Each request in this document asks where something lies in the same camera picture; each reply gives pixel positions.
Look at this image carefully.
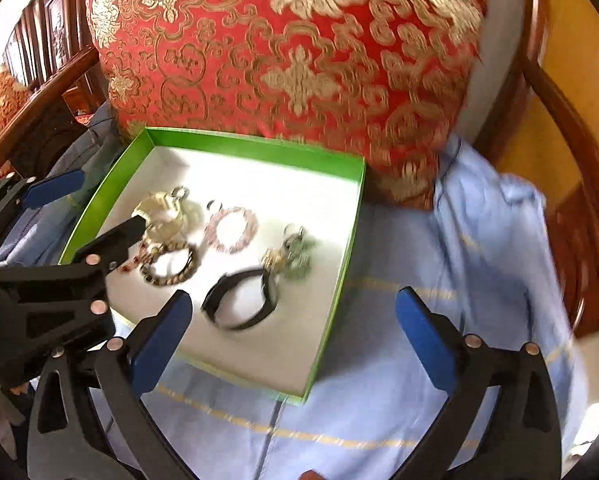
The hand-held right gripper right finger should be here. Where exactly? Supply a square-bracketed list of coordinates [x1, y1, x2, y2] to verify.
[395, 286, 563, 480]

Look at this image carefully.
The brown bead bracelet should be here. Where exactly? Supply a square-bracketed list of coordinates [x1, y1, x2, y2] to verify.
[139, 242, 200, 288]

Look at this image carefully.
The gold charm key ring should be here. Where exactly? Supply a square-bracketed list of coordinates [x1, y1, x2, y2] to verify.
[260, 245, 295, 276]

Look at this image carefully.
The red orange bead bracelet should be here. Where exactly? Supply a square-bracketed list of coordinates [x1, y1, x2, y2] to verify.
[119, 245, 152, 276]

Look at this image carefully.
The red gold embroidered cushion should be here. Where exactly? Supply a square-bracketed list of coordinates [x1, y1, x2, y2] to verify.
[84, 0, 490, 211]

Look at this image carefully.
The black wristband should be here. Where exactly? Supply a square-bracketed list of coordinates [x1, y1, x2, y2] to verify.
[200, 267, 280, 332]

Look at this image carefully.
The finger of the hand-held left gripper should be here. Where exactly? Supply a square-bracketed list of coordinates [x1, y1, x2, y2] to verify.
[0, 216, 148, 312]
[0, 169, 86, 241]

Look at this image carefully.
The wooden round-back chair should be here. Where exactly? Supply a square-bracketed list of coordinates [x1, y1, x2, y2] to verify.
[0, 0, 599, 341]

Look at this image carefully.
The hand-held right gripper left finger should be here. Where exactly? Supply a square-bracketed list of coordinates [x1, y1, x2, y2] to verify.
[26, 290, 195, 480]

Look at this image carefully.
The pink bead bracelet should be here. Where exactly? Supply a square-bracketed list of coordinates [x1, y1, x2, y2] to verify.
[204, 206, 258, 253]

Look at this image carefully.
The green cardboard box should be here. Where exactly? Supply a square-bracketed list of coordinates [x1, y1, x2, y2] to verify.
[59, 127, 367, 405]

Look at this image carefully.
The jade charm keychain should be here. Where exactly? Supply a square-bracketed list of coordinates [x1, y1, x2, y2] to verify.
[282, 224, 319, 282]

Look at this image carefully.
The light blue striped cloth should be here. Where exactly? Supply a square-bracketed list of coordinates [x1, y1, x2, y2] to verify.
[0, 102, 590, 480]

